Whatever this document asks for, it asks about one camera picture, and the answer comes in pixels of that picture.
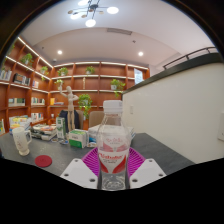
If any clear plastic water bottle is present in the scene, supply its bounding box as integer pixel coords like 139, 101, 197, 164
95, 99, 132, 192

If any cream mug with red print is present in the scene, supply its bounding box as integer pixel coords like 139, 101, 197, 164
12, 126, 33, 157

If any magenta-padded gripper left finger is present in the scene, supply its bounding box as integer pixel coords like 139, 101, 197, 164
59, 147, 101, 190

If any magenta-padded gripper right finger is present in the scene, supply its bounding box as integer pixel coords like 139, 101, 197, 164
128, 147, 167, 190

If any small green white carton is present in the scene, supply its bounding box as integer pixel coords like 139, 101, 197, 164
55, 116, 67, 140

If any wooden artist mannequin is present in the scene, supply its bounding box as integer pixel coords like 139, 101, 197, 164
59, 85, 80, 133

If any ceiling air vent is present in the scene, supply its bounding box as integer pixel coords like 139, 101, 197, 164
106, 27, 134, 36

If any tan upholstered chair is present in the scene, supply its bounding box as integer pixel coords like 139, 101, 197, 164
88, 110, 106, 129

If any black bag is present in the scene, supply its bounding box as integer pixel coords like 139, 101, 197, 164
58, 109, 81, 131

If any green and white box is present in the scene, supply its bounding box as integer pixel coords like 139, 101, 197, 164
68, 129, 88, 149

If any flat round red coaster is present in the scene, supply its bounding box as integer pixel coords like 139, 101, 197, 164
34, 154, 53, 168

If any orange wooden shelf unit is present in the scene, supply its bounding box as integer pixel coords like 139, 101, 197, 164
0, 35, 151, 136

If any branched ceiling lamp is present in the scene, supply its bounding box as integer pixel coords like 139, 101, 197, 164
67, 0, 120, 28

